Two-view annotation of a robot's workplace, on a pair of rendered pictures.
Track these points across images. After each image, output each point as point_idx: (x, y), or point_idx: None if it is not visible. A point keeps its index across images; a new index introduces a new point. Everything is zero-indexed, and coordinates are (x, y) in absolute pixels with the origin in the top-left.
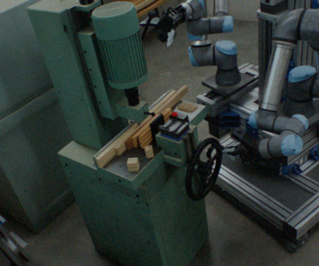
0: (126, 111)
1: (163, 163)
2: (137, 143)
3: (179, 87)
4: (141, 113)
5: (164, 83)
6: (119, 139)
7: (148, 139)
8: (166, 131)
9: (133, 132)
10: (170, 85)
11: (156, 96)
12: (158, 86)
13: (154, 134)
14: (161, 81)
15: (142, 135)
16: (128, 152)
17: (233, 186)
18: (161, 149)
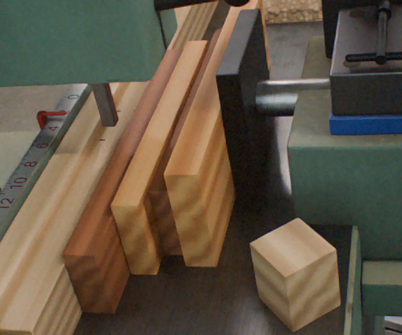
0: (18, 23)
1: (362, 333)
2: (155, 246)
3: (44, 93)
4: (144, 2)
5: None
6: (15, 249)
7: (225, 194)
8: (398, 82)
9: (94, 178)
10: (16, 92)
11: None
12: None
13: (250, 148)
14: None
15: (199, 169)
16: (116, 326)
17: None
18: (350, 236)
